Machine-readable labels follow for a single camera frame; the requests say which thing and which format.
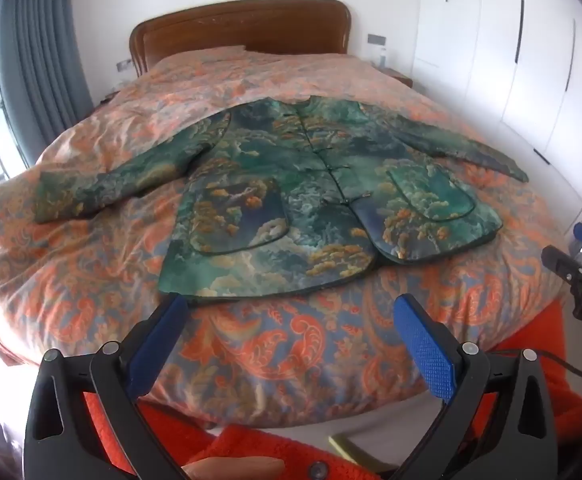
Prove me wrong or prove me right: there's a wooden nightstand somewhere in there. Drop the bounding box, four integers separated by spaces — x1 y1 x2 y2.
371 65 415 89

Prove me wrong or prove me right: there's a white wardrobe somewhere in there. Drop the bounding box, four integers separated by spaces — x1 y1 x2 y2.
411 0 582 207

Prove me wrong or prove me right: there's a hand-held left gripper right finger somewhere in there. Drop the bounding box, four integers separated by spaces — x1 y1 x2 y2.
393 294 559 480

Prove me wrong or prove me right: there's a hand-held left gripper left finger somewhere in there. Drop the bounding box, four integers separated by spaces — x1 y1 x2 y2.
23 293 192 480

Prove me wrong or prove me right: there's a person's orange fleece clothing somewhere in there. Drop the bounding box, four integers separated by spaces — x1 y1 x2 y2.
83 303 582 480

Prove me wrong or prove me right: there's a person's left hand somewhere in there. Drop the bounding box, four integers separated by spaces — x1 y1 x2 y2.
180 456 283 480

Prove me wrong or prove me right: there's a green patterned jacket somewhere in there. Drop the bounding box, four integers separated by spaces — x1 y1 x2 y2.
35 96 530 307

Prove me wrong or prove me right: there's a yellow-green pad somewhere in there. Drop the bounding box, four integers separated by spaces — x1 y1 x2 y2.
328 433 373 467

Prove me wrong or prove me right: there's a wooden headboard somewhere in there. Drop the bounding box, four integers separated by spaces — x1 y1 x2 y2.
129 0 352 79

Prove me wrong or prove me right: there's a grey curtain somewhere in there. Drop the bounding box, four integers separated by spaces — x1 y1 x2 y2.
0 0 94 171

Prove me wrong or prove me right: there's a black cable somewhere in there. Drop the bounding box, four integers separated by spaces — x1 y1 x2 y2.
535 352 582 377

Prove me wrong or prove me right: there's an orange floral bedspread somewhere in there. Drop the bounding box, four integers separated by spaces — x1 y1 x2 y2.
0 45 580 432

